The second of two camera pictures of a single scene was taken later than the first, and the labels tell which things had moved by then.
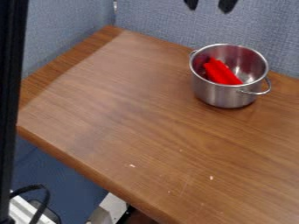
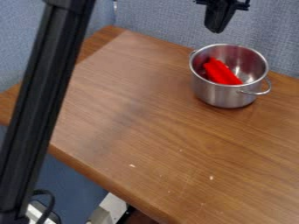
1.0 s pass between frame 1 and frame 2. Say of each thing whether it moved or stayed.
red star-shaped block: stayed
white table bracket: stayed
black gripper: moved
